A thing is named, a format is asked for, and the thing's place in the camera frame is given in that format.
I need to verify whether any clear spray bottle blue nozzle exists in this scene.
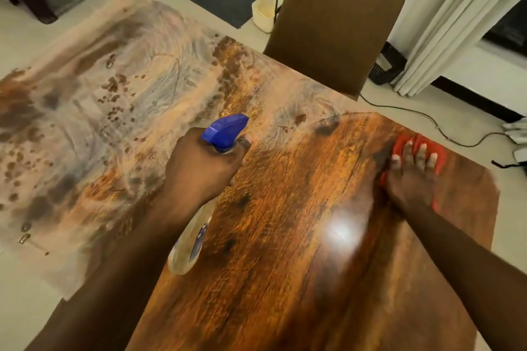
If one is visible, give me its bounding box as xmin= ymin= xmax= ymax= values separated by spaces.
xmin=167 ymin=113 xmax=250 ymax=276

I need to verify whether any white curtain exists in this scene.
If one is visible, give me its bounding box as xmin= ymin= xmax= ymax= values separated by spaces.
xmin=390 ymin=0 xmax=527 ymax=97

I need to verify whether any person's left hand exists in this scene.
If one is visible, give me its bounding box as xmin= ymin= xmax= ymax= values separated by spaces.
xmin=159 ymin=128 xmax=253 ymax=216

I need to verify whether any person's right hand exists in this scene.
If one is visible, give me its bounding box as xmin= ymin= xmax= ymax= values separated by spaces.
xmin=385 ymin=142 xmax=439 ymax=216

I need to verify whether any person's left forearm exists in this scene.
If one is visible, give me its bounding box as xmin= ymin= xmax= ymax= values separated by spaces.
xmin=25 ymin=194 xmax=198 ymax=351

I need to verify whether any red cleaning cloth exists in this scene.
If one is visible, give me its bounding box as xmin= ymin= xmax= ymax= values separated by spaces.
xmin=379 ymin=133 xmax=448 ymax=213

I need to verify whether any black electrical device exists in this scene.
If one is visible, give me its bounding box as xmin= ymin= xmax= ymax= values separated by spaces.
xmin=368 ymin=42 xmax=408 ymax=86

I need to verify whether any white plastic bin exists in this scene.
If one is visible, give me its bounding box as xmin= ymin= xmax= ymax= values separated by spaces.
xmin=251 ymin=0 xmax=277 ymax=33

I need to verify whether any black power cable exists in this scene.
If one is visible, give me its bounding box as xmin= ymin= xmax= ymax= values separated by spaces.
xmin=360 ymin=94 xmax=508 ymax=148

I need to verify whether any brown upholstered chair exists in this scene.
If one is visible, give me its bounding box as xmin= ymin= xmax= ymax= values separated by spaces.
xmin=263 ymin=0 xmax=408 ymax=101

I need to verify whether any person's right forearm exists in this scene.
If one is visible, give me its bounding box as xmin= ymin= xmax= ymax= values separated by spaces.
xmin=395 ymin=199 xmax=527 ymax=351

